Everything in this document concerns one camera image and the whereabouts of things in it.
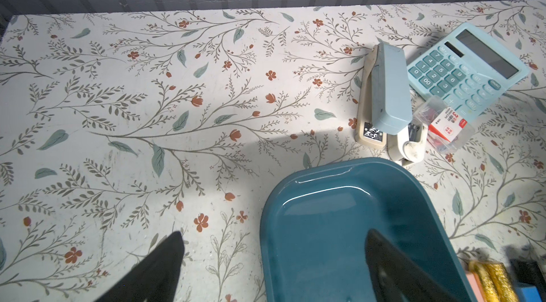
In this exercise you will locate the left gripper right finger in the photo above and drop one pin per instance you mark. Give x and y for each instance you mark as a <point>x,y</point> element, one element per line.
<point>395,277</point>

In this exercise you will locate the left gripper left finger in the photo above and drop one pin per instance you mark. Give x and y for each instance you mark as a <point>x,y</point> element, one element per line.
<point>155,278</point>

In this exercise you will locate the teal plastic storage box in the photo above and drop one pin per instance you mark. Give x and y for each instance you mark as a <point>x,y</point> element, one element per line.
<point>315,223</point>

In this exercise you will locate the gold lipstick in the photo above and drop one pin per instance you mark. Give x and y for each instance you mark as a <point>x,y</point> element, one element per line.
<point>487,287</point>
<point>501,280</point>

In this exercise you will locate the clear staples box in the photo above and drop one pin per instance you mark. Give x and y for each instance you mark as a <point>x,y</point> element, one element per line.
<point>448,130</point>

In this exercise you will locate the light blue calculator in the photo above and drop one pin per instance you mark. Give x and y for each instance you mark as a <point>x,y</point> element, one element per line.
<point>468,70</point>

